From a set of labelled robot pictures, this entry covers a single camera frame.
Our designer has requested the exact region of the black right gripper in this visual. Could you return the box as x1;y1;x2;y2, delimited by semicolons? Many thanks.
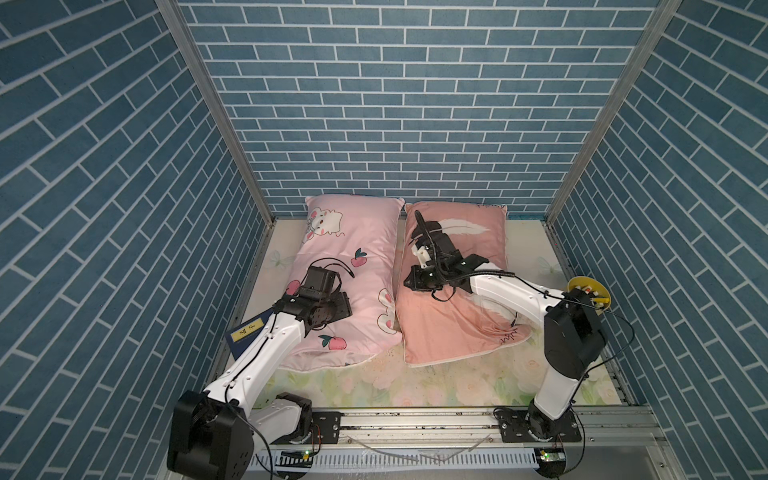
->
402;265;448;292

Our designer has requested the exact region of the salmon pink feather pillow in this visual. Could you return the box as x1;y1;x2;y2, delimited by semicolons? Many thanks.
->
395;201;533;367

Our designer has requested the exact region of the light pink cartoon pillow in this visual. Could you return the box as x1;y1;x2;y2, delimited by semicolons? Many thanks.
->
281;194;405;373

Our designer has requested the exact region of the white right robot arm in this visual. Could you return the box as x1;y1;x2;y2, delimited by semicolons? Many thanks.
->
403;211;611;426

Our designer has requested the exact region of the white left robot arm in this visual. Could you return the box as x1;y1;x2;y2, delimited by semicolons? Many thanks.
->
167;262;352;479

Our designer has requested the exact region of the blue notebook yellow label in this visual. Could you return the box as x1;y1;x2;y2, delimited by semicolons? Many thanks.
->
225;308;273;360

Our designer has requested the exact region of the yellow pen cup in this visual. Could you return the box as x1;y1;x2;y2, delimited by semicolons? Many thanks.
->
567;276;612;311

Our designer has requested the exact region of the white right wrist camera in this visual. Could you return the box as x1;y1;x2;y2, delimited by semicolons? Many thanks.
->
411;245;432;269

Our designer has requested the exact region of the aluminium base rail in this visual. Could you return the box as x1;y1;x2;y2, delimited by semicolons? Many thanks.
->
157;407;682;480

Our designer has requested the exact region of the silver corner frame post left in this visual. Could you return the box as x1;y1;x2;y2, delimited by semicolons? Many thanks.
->
157;0;276;224

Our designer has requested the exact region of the silver corner frame post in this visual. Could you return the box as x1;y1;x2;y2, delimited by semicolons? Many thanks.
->
157;0;276;224
545;0;684;223

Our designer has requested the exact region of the silver corner frame post right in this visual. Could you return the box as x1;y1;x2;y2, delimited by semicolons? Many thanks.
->
545;0;684;223

